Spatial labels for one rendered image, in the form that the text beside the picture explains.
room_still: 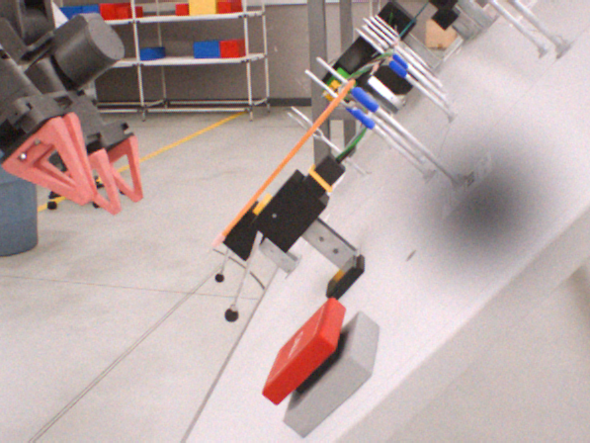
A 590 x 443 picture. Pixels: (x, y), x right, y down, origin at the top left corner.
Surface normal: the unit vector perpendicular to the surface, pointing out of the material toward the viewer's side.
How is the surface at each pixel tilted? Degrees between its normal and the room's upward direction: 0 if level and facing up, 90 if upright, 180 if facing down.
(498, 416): 0
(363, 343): 42
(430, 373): 90
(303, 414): 90
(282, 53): 90
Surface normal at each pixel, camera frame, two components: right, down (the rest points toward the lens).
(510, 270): -0.76, -0.64
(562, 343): -0.05, -0.95
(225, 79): -0.29, 0.31
